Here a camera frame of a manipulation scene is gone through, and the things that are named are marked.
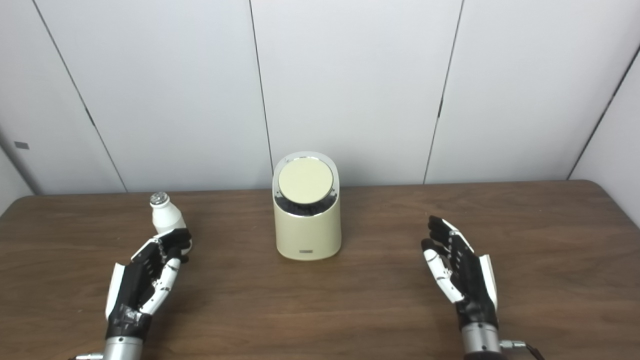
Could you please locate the small gray wall label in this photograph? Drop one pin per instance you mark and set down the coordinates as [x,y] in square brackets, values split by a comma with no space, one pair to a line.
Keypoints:
[21,145]

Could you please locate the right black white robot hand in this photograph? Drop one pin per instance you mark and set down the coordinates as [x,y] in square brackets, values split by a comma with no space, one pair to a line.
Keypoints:
[472,280]

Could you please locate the cream-colored bin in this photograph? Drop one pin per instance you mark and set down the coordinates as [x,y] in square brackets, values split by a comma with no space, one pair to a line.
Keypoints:
[307,232]

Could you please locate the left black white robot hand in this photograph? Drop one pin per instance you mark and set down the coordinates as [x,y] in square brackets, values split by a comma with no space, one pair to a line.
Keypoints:
[131,287]

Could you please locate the small white plastic bottle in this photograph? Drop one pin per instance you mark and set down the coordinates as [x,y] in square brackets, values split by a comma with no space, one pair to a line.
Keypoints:
[166,216]

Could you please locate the round cream bin lid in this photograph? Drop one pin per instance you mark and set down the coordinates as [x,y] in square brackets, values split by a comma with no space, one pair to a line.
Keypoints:
[305,180]

